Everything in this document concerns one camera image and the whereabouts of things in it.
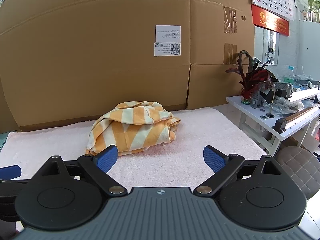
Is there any taped cardboard box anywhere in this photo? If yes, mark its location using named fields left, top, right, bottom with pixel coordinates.
left=186, top=0, right=256, bottom=110

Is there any beige checkered stool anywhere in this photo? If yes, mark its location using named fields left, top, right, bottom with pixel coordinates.
left=274, top=146, right=320, bottom=200

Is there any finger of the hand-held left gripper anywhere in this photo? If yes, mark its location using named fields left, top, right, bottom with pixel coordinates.
left=0, top=165, right=30, bottom=183

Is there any red wall calendar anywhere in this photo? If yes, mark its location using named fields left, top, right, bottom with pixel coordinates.
left=249, top=0, right=298, bottom=37

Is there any white side table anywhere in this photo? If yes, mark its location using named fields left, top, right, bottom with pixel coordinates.
left=226, top=95, right=320, bottom=156

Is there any white shipping label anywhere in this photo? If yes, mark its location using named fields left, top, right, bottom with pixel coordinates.
left=155, top=25, right=181, bottom=42

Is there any grey sealing machine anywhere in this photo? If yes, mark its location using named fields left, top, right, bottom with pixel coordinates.
left=251, top=80, right=320, bottom=109

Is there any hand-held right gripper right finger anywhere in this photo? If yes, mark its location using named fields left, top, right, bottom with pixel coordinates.
left=194, top=145, right=291, bottom=197

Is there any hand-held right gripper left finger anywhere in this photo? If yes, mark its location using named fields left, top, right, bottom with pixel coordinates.
left=32, top=144, right=127, bottom=196

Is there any brown tape patch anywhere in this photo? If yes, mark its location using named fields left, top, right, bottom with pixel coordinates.
left=224, top=43, right=237, bottom=64

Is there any red leafed potted plant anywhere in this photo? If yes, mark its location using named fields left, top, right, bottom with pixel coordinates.
left=225, top=50, right=276, bottom=105

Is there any sealing machine with wooden bar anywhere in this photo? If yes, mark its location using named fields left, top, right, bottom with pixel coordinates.
left=272, top=105, right=320, bottom=133

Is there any pink towel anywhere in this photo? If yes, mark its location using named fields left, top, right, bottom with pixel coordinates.
left=0, top=107, right=267, bottom=188

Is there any orange white striped shirt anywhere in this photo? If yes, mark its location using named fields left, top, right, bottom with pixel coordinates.
left=86, top=101, right=181, bottom=156

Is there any clear tape patch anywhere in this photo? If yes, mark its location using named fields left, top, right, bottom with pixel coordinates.
left=223, top=6, right=237, bottom=34

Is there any large cardboard box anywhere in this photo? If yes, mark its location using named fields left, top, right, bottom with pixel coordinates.
left=0, top=0, right=192, bottom=133

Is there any green leafy plant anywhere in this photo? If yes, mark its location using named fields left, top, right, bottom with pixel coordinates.
left=307, top=0, right=320, bottom=22

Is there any teal striped mat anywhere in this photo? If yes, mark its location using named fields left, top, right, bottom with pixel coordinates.
left=0, top=132, right=11, bottom=152

